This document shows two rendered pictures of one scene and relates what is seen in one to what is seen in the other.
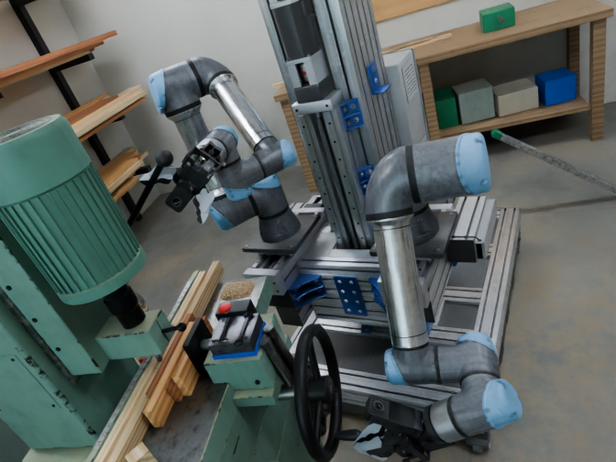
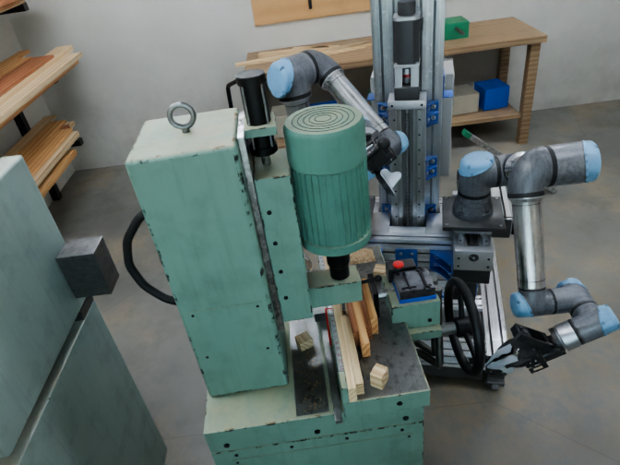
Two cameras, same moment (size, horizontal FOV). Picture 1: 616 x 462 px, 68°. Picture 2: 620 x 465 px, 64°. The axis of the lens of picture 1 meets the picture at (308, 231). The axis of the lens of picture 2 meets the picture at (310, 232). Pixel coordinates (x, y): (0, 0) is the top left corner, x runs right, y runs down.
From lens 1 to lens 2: 0.87 m
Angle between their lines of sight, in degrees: 17
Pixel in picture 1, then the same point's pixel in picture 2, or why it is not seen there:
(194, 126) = not seen: hidden behind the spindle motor
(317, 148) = not seen: hidden behind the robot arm
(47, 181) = (360, 158)
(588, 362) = (556, 318)
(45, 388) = (269, 331)
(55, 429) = (251, 372)
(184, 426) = (390, 353)
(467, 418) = (589, 330)
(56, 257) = (344, 216)
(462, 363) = (572, 298)
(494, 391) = (606, 311)
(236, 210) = not seen: hidden behind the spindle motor
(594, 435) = (573, 369)
